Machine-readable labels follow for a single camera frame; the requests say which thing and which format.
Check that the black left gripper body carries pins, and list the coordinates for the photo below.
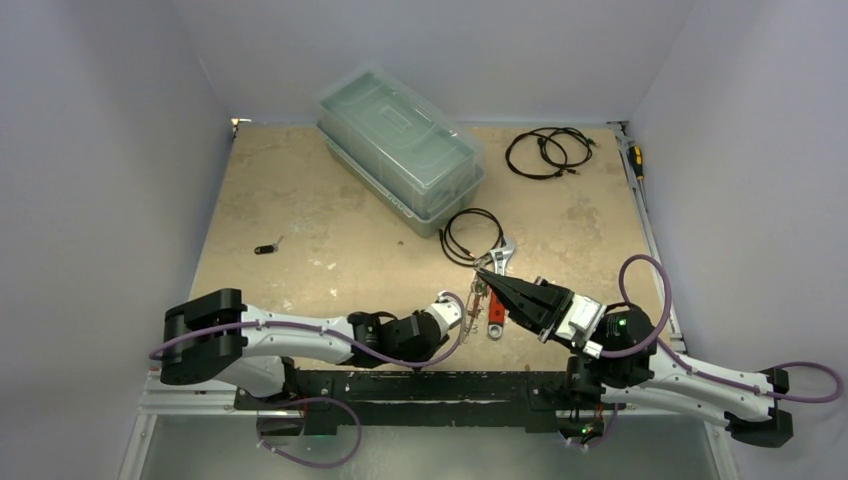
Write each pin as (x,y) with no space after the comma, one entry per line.
(425,351)

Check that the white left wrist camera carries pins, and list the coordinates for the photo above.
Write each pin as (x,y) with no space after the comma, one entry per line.
(448,310)

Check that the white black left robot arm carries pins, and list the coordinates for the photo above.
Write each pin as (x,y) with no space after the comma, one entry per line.
(220,337)

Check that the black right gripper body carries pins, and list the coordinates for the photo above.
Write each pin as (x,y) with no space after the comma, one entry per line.
(553,312)

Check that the aluminium frame rail right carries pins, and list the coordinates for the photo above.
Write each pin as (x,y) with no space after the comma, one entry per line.
(636,184)

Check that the clear plastic storage box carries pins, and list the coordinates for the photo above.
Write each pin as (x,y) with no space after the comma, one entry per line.
(416,159)

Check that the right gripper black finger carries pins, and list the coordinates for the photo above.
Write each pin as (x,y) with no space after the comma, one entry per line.
(534,321)
(519,294)

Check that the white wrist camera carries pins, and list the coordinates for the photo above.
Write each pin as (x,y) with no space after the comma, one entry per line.
(448,310)
(580,321)

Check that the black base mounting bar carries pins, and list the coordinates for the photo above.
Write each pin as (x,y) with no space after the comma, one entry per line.
(535,401)

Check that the yellow black screwdriver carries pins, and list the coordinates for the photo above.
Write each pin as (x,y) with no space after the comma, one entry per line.
(635,160)

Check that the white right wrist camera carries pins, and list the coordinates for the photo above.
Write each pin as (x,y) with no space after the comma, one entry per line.
(580,321)

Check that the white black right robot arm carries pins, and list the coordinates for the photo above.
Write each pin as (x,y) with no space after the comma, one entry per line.
(615,360)

